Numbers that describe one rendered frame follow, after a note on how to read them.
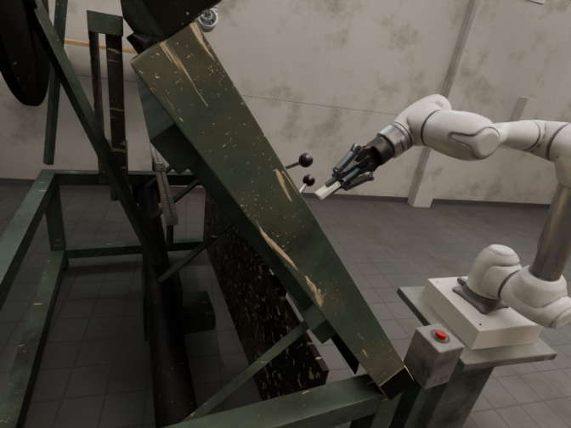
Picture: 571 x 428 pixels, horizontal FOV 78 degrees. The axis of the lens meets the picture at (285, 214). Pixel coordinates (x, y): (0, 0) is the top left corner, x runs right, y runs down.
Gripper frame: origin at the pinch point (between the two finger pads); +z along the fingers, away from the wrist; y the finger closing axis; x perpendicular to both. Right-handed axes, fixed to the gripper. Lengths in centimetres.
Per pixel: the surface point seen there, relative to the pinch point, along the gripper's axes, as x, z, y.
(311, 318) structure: -13.8, 25.2, 23.0
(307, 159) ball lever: -2.3, 1.5, -13.0
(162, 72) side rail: -23, 19, -50
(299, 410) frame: -20, 45, 45
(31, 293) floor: 162, 180, 38
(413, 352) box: -14, 4, 72
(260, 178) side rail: -23.0, 15.6, -27.1
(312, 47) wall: 325, -144, 56
